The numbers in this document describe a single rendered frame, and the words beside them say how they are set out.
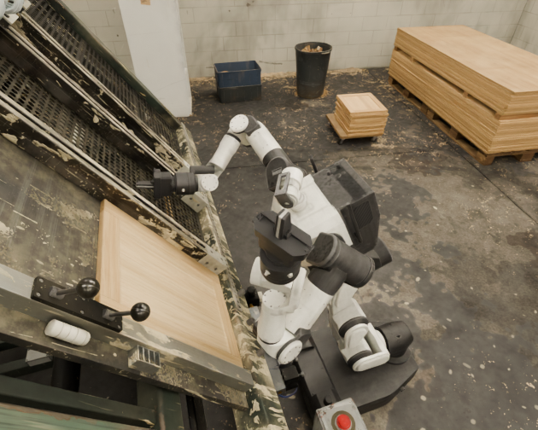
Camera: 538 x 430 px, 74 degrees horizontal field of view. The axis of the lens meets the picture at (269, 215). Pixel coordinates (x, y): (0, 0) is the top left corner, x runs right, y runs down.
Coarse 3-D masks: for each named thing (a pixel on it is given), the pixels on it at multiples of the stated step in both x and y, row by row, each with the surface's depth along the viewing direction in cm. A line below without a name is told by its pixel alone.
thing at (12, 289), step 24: (0, 264) 63; (0, 288) 60; (24, 288) 64; (24, 312) 65; (48, 312) 67; (96, 336) 75; (120, 336) 78; (144, 336) 83; (168, 336) 91; (168, 360) 89; (192, 360) 93; (216, 360) 103; (240, 384) 109
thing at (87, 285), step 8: (80, 280) 62; (88, 280) 62; (96, 280) 63; (56, 288) 67; (72, 288) 65; (80, 288) 61; (88, 288) 61; (96, 288) 62; (56, 296) 67; (80, 296) 62; (88, 296) 62
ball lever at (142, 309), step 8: (136, 304) 70; (144, 304) 71; (104, 312) 75; (112, 312) 75; (120, 312) 73; (128, 312) 72; (136, 312) 69; (144, 312) 70; (112, 320) 76; (136, 320) 69; (144, 320) 70
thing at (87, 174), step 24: (0, 96) 89; (0, 120) 88; (24, 120) 90; (24, 144) 94; (48, 144) 95; (72, 144) 103; (72, 168) 101; (96, 168) 108; (96, 192) 108; (120, 192) 111; (144, 216) 119; (168, 216) 129; (192, 240) 134; (216, 264) 144
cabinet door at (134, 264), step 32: (128, 224) 113; (128, 256) 102; (160, 256) 118; (128, 288) 93; (160, 288) 106; (192, 288) 123; (160, 320) 96; (192, 320) 110; (224, 320) 127; (224, 352) 114
